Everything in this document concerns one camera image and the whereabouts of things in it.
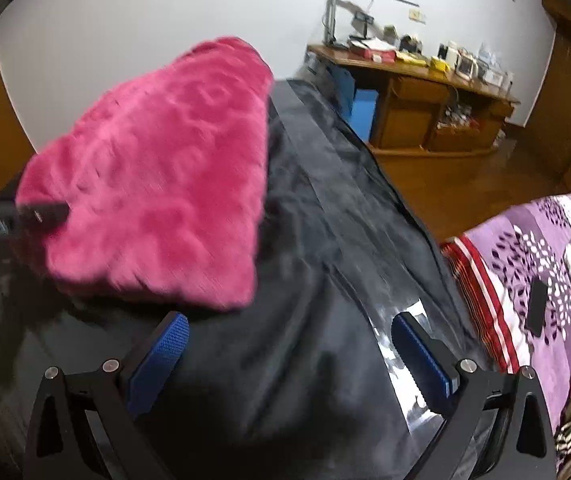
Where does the red flat box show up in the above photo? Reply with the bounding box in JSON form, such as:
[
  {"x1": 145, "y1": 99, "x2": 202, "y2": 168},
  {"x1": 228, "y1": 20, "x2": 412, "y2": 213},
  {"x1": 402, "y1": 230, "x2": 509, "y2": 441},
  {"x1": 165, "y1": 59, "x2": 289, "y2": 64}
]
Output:
[{"x1": 349, "y1": 47, "x2": 397, "y2": 62}]

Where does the purple floral bedsheet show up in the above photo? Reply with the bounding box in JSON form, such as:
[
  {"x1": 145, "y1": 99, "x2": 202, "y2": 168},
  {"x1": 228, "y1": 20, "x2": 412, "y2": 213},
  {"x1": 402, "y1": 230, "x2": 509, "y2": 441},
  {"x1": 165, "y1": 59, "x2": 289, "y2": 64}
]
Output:
[{"x1": 439, "y1": 186, "x2": 571, "y2": 461}]

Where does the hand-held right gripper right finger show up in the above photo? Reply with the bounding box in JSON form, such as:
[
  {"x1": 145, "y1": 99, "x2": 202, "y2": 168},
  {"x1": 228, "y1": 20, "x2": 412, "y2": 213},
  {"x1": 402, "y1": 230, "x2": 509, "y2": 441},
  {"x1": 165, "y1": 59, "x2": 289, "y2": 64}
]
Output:
[{"x1": 391, "y1": 311, "x2": 559, "y2": 480}]

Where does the wooden wardrobe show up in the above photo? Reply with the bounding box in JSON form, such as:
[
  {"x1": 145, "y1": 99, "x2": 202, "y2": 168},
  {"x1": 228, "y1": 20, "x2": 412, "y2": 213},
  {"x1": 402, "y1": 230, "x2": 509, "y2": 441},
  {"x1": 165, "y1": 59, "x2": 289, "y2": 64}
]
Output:
[{"x1": 524, "y1": 0, "x2": 571, "y2": 192}]

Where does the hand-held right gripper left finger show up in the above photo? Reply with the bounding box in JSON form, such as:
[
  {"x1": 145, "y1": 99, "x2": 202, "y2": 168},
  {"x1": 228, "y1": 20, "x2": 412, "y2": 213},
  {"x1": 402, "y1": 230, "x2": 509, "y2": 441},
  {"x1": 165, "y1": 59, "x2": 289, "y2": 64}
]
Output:
[{"x1": 22, "y1": 311, "x2": 191, "y2": 480}]

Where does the black phone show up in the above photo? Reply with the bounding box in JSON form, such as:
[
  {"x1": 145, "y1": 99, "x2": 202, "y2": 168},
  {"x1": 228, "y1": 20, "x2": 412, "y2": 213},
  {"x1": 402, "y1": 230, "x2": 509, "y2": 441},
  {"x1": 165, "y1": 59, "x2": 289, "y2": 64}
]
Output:
[{"x1": 525, "y1": 279, "x2": 549, "y2": 339}]

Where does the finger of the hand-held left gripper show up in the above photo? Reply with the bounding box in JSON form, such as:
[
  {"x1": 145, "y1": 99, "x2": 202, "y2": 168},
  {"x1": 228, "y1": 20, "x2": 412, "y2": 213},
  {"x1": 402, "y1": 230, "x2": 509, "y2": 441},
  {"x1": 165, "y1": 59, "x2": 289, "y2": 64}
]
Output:
[{"x1": 15, "y1": 202, "x2": 69, "y2": 227}]

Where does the pink fleece garment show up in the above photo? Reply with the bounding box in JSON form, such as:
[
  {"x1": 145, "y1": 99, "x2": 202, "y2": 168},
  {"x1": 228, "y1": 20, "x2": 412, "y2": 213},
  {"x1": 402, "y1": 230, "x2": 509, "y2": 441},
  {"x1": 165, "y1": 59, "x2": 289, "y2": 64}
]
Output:
[{"x1": 15, "y1": 36, "x2": 275, "y2": 311}]

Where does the metal desk lamp frame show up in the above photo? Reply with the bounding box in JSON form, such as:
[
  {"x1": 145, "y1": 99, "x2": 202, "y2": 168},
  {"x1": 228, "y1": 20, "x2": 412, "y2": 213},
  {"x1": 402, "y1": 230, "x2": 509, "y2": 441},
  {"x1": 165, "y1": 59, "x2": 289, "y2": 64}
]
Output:
[{"x1": 323, "y1": 0, "x2": 419, "y2": 47}]

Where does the blue box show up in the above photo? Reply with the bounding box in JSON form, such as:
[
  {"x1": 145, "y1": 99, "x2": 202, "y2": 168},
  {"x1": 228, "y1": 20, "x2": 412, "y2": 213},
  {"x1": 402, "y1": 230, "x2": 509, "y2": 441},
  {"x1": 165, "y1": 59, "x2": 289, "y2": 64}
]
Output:
[{"x1": 352, "y1": 88, "x2": 379, "y2": 142}]

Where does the black covered table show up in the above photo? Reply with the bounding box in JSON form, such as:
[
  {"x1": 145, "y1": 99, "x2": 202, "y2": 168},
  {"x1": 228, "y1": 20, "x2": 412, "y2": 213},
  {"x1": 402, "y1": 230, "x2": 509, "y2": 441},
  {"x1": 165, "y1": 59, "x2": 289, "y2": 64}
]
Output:
[{"x1": 0, "y1": 77, "x2": 509, "y2": 480}]

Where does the wooden desk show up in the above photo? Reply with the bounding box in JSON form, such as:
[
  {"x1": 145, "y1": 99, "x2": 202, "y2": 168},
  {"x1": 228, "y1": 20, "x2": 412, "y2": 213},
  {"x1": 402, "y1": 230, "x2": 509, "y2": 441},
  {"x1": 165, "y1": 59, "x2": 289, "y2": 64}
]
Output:
[{"x1": 307, "y1": 44, "x2": 521, "y2": 157}]

